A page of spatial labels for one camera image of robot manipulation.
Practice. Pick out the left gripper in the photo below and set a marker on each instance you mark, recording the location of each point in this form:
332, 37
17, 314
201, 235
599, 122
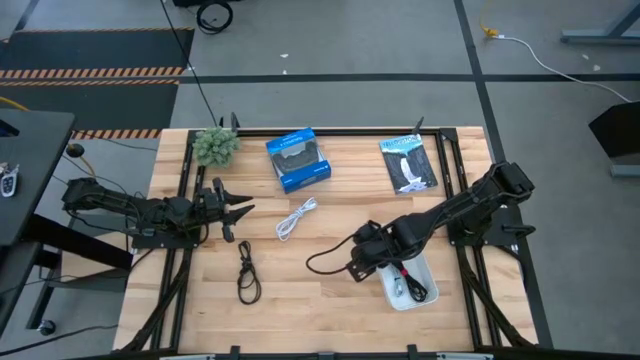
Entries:
210, 206

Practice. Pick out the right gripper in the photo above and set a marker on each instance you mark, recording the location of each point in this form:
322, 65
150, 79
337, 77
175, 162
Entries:
372, 262

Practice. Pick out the white plastic bin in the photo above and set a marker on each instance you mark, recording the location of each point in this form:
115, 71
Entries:
430, 300

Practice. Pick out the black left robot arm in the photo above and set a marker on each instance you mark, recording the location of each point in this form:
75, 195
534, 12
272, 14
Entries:
110, 202

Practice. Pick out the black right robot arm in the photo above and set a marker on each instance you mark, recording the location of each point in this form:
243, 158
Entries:
465, 205

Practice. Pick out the green succulent plant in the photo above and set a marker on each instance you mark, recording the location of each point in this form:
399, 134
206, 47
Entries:
216, 146

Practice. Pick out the blue game controller box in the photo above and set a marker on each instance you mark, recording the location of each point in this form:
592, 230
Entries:
300, 160

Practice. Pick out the black hazard striped floor mat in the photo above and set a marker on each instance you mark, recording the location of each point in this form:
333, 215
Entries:
90, 107
95, 52

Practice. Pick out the black desk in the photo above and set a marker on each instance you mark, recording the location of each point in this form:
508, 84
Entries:
30, 165

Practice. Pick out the black caster wheel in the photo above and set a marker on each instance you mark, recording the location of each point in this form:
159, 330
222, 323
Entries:
47, 327

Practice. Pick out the key fob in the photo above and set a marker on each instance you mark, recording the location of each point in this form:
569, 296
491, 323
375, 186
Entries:
8, 182

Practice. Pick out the black angled box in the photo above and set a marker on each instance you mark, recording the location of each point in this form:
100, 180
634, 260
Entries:
617, 130

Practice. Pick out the grey table leg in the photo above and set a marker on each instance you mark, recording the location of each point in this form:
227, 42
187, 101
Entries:
600, 35

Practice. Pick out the black aluminium table frame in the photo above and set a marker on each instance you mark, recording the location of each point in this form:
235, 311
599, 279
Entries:
350, 132

